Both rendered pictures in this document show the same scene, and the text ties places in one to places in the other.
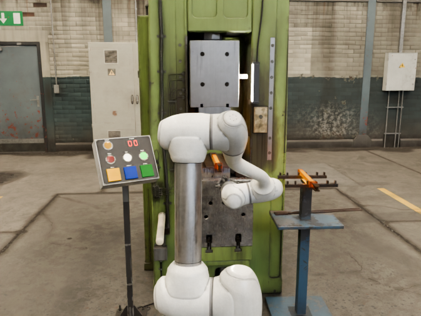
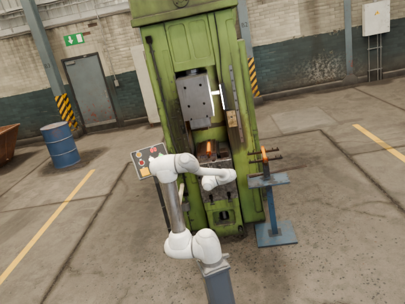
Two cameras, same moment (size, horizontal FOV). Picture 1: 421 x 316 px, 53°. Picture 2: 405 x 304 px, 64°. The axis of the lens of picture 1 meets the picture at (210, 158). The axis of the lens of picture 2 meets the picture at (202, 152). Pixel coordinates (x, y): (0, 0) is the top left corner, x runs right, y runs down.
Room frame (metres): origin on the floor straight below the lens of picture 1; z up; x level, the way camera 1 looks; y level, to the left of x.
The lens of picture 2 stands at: (-0.47, -0.55, 2.17)
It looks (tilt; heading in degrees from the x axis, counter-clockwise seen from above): 20 degrees down; 10
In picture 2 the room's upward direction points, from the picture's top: 12 degrees counter-clockwise
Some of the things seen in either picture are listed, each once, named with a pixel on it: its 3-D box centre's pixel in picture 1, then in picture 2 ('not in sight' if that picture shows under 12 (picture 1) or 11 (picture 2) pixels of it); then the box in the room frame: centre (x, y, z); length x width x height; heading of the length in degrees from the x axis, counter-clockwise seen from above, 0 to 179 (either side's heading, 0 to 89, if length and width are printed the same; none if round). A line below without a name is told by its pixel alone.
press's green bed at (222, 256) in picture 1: (218, 261); (223, 205); (2.82, -0.06, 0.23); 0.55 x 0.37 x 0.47; 5
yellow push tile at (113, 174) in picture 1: (113, 175); (144, 172); (2.31, 0.55, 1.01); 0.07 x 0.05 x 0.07; 120
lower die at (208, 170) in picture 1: (211, 164); (207, 149); (2.81, -0.01, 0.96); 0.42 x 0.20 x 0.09; 5
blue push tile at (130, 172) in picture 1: (130, 172); not in sight; (2.36, 0.46, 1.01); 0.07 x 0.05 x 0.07; 120
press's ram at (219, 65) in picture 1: (218, 74); (200, 93); (2.81, -0.05, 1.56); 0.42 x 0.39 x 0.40; 5
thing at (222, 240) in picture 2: not in sight; (222, 236); (2.55, -0.03, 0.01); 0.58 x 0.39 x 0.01; 95
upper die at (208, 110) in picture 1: (212, 111); (200, 117); (2.81, -0.01, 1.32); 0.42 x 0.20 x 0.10; 5
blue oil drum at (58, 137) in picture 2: not in sight; (61, 144); (5.84, 3.63, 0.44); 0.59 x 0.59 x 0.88
